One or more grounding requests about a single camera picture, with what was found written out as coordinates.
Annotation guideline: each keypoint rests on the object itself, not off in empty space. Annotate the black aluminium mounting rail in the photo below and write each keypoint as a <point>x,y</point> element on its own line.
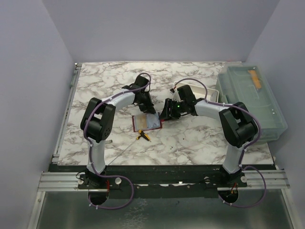
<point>159,181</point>

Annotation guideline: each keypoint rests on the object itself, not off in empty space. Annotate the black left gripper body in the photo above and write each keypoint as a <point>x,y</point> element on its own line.
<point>144,102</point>

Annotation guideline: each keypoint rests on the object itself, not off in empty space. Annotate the white rectangular plastic tray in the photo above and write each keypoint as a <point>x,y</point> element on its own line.
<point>200,92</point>

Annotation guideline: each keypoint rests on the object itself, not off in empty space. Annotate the red card holder wallet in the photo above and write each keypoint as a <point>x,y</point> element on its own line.
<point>144,129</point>

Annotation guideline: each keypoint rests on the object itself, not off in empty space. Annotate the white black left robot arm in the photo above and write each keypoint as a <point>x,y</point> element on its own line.
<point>98,118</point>

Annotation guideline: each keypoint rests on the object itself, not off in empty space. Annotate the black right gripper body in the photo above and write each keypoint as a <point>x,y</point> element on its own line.
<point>178,108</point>

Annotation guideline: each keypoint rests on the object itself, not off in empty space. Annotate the clear plastic storage box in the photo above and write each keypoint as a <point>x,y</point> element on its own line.
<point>234,84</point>

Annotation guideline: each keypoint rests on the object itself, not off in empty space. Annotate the orange tool in box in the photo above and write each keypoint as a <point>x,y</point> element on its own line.
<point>255,79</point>

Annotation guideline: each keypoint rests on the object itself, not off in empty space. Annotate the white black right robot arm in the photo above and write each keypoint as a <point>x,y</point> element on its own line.
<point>238,126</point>

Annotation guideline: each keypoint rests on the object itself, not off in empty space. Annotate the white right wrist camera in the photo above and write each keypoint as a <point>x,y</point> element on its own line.
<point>175,95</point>

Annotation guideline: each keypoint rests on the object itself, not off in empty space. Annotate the gold credit card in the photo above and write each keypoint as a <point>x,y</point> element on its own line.
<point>140,122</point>

